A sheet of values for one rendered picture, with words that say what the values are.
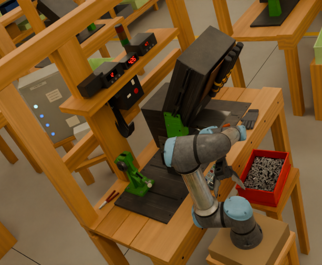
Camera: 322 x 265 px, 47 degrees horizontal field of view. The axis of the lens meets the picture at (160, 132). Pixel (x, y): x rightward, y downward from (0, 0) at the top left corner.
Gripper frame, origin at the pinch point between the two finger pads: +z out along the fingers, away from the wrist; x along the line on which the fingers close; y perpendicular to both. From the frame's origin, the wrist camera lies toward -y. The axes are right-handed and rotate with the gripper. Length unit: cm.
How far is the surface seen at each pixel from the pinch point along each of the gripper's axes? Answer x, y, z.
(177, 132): 24, 20, -43
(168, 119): 26, 17, -51
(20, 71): 65, -53, -81
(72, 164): 82, -4, -41
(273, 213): -13.6, 24.4, 15.7
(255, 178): -9.7, 28.8, -4.4
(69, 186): 82, -13, -28
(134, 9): 175, 448, -386
